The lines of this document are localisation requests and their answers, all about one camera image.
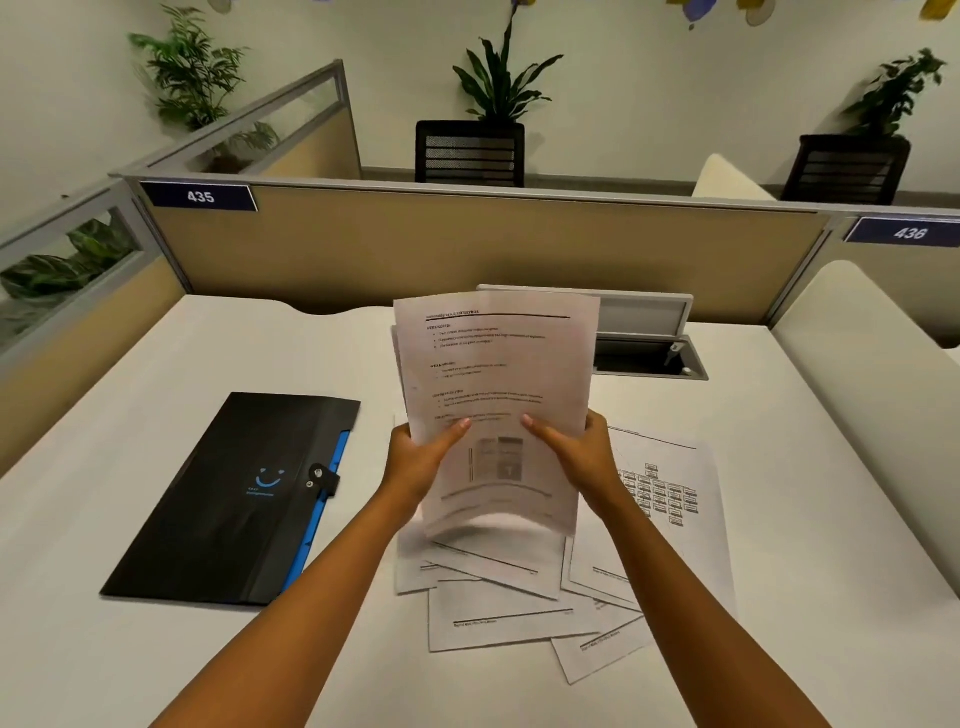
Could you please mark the bushy green potted plant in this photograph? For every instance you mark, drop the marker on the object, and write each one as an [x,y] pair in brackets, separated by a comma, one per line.
[195,82]

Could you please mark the broad-leaf green potted plant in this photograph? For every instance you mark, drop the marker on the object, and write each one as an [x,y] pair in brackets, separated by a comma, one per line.
[504,79]

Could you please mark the person's left hand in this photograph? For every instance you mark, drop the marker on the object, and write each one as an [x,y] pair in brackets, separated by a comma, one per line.
[409,465]

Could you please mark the blue desk number label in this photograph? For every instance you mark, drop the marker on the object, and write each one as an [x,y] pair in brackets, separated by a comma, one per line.
[907,232]
[199,196]

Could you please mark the green plant behind glass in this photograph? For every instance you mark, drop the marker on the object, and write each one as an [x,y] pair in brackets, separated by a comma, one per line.
[67,262]

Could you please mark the beige desk partition panel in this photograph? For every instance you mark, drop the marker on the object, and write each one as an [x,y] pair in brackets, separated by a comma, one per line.
[487,247]

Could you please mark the person's right forearm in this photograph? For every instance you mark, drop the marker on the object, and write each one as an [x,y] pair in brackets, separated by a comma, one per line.
[697,637]

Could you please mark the black mesh office chair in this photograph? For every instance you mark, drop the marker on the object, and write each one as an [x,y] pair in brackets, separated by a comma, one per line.
[847,171]
[470,154]

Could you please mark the paper sheet with organisation chart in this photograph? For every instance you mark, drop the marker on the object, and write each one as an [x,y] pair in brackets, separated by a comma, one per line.
[697,547]

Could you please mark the printed text paper sheet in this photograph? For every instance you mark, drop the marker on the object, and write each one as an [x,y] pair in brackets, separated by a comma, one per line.
[499,360]

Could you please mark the white curved desk divider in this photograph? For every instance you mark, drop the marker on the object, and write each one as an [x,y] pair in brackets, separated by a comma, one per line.
[727,180]
[877,390]

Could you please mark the small-leaf green potted plant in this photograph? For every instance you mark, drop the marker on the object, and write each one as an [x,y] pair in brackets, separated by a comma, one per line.
[896,94]

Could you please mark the person's left thumb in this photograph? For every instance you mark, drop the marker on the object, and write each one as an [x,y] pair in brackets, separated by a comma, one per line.
[452,439]

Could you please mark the black document folder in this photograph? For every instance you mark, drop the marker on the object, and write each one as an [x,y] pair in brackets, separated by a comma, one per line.
[232,502]

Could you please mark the glass-topped side partition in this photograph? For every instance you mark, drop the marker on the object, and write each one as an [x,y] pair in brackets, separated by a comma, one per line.
[67,337]

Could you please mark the blue and yellow wall decoration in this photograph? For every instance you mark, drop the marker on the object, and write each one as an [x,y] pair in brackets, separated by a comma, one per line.
[712,9]

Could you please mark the beige grey-framed partition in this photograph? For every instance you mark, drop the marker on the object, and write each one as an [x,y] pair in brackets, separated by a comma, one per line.
[885,277]

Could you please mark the person's right thumb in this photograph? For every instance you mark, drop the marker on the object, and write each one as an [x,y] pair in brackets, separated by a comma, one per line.
[544,433]

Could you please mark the person's right hand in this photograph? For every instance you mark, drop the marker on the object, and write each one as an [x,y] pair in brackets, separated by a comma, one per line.
[592,465]

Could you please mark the person's left forearm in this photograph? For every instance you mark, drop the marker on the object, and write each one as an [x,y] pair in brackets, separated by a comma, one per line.
[300,622]

